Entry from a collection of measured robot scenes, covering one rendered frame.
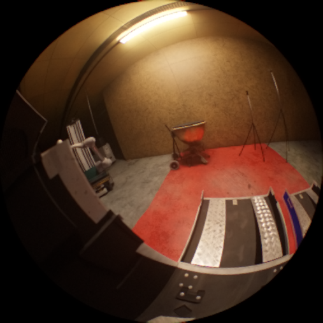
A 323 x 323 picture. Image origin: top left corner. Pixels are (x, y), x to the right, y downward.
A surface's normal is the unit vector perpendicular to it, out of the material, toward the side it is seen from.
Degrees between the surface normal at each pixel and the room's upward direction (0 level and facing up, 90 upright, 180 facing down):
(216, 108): 90
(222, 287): 0
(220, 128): 90
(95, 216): 90
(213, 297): 0
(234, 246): 2
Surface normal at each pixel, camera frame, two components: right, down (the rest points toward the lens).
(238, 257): -0.28, -0.90
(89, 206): 0.85, -0.06
